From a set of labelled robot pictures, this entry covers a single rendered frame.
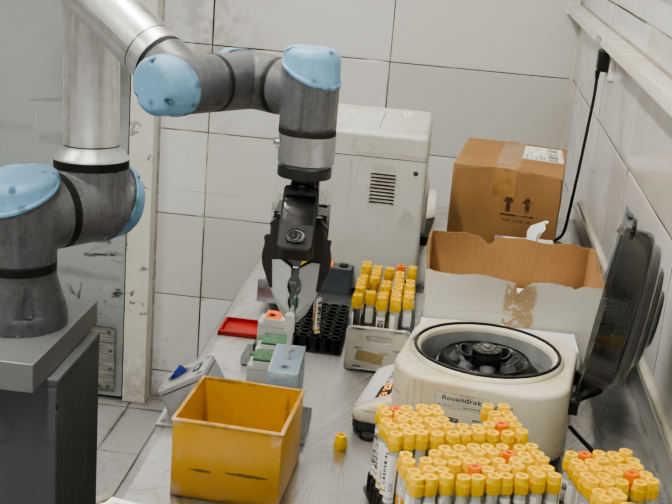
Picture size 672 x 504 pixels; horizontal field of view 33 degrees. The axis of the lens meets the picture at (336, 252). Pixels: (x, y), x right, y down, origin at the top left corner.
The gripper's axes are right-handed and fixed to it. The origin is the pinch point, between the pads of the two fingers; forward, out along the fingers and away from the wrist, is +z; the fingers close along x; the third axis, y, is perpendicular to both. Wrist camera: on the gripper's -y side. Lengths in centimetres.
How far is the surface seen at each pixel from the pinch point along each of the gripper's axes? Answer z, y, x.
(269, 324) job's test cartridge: 8.3, 17.3, 4.9
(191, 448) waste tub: 8.6, -24.7, 8.4
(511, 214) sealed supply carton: 7, 92, -36
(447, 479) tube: 3.8, -34.7, -20.7
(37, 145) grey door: 23, 186, 96
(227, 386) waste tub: 6.0, -12.1, 6.4
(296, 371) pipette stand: 5.1, -7.1, -1.7
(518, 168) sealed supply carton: -3, 95, -37
